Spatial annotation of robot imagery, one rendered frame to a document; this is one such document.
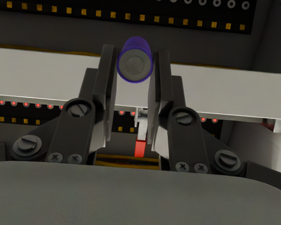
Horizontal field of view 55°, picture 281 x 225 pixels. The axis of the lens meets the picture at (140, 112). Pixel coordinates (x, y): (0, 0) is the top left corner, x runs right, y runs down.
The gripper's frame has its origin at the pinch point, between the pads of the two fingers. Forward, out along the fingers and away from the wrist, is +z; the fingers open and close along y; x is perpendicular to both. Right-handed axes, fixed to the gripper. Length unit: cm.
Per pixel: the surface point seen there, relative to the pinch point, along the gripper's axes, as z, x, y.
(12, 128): 25.2, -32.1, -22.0
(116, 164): 17.8, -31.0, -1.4
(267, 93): 10.9, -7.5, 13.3
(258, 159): 14.8, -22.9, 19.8
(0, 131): 25.0, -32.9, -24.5
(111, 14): 26.9, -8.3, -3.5
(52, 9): 26.9, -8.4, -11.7
